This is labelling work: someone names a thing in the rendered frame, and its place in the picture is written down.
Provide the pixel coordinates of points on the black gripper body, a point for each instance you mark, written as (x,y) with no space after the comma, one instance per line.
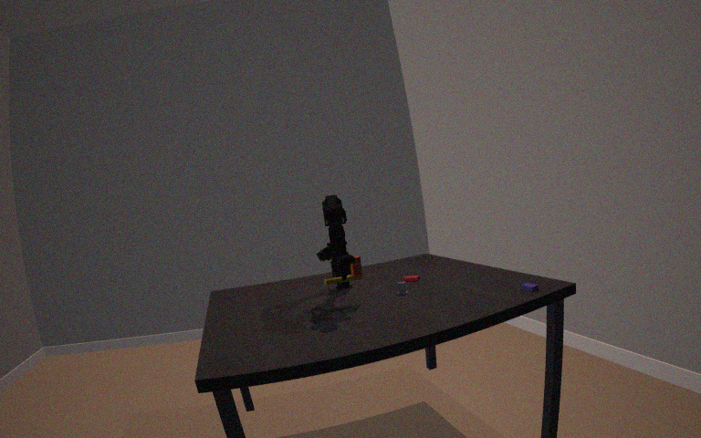
(343,257)

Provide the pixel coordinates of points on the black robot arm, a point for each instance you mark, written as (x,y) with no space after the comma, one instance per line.
(334,214)

